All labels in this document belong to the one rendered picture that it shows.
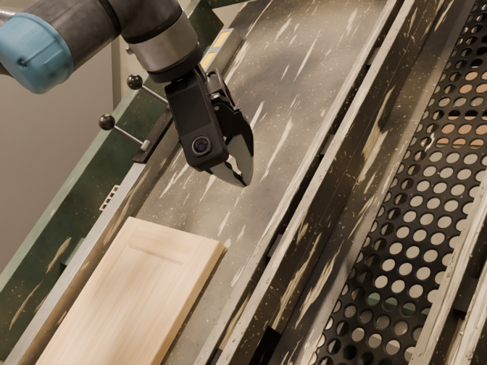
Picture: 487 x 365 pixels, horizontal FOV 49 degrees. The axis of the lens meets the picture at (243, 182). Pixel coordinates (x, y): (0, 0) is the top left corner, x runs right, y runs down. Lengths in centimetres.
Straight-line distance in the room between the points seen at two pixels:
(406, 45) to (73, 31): 59
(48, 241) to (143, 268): 41
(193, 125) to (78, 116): 331
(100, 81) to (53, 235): 264
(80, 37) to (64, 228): 92
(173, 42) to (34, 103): 325
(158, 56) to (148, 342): 51
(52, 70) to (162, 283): 54
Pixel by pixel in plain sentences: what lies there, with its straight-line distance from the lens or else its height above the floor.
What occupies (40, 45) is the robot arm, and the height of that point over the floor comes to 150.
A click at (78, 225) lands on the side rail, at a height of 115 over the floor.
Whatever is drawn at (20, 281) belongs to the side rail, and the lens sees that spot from 142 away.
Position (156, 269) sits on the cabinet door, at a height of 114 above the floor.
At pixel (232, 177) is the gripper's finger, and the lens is 73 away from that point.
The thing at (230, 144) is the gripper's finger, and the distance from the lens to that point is 70.
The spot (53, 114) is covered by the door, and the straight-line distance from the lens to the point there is 388.
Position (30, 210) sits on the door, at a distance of 389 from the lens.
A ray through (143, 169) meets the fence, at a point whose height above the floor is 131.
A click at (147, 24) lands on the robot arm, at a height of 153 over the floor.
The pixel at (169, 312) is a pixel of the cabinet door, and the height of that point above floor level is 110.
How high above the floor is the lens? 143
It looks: 7 degrees down
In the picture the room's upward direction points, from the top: straight up
